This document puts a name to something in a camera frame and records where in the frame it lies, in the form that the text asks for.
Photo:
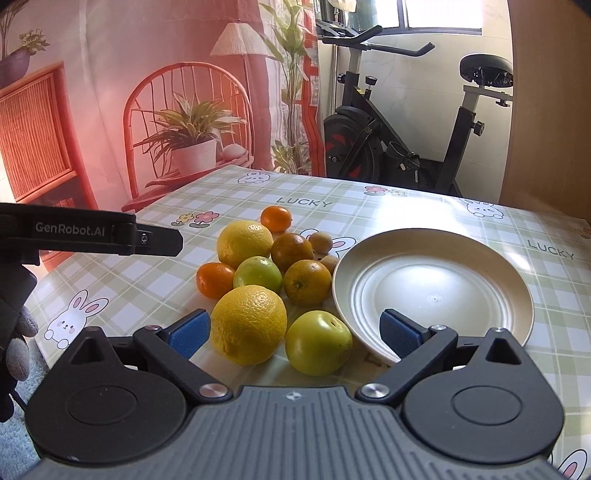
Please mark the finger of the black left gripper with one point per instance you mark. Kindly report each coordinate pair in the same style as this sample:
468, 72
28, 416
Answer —
157, 241

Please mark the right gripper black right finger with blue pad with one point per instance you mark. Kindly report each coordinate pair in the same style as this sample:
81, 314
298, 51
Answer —
473, 399

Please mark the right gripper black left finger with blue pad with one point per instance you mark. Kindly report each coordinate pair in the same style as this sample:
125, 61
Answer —
117, 399

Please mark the large yellow lemon front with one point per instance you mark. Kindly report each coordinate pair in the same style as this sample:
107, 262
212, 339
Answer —
247, 325

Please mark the large yellow lemon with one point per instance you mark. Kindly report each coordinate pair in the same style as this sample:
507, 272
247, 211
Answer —
247, 325
243, 239

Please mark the green apple front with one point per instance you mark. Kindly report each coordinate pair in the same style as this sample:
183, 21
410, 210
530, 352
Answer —
318, 343

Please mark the green apple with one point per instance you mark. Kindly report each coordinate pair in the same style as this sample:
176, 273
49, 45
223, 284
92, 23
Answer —
260, 271
318, 343

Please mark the black grey gloved left hand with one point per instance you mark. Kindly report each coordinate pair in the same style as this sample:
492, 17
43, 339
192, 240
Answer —
17, 324

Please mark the green plaid bunny tablecloth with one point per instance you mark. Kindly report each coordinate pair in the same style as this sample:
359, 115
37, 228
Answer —
551, 253

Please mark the small orange tangerine left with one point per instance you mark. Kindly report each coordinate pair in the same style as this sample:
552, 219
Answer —
214, 280

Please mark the small orange tangerine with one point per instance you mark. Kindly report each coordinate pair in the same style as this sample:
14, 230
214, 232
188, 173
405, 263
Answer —
276, 218
214, 280

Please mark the large yellow lemon back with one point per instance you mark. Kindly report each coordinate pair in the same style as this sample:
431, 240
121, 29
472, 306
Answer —
243, 239

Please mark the green apple middle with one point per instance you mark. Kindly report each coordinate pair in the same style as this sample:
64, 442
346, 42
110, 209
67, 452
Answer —
260, 271

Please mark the beige round plate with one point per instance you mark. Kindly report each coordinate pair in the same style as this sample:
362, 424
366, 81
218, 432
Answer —
432, 277

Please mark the small orange tangerine back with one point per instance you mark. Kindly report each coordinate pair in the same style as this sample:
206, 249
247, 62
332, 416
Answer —
276, 218

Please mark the dark orange back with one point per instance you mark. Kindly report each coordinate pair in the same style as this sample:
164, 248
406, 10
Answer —
289, 248

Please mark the pink printed backdrop cloth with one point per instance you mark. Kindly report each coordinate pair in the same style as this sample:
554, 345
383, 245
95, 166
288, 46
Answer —
115, 104

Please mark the orange fruit middle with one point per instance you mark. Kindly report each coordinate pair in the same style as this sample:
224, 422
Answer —
307, 283

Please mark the small brown longan upper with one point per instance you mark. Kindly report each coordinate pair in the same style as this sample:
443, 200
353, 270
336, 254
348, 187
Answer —
321, 242

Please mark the small brown longan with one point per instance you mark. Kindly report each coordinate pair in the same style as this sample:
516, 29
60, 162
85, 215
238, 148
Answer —
321, 242
330, 262

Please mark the small brown longan lower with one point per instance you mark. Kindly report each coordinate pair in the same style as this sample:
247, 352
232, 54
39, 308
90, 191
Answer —
330, 262

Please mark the black exercise bike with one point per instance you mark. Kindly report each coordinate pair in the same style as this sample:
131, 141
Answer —
360, 143

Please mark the wooden board panel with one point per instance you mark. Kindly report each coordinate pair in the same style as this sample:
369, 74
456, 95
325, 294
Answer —
548, 164

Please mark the window with dark frame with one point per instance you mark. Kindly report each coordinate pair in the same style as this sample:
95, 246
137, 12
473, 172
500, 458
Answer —
407, 16

